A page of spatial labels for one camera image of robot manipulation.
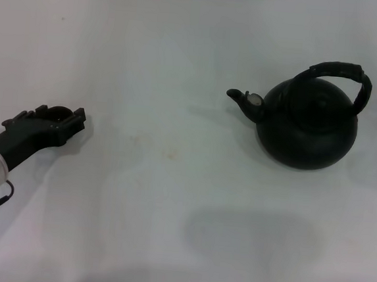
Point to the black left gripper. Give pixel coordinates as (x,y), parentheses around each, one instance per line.
(23,139)

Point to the small black teacup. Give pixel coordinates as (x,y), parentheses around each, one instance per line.
(59,112)

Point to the black round teapot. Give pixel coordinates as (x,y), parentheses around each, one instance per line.
(308,135)

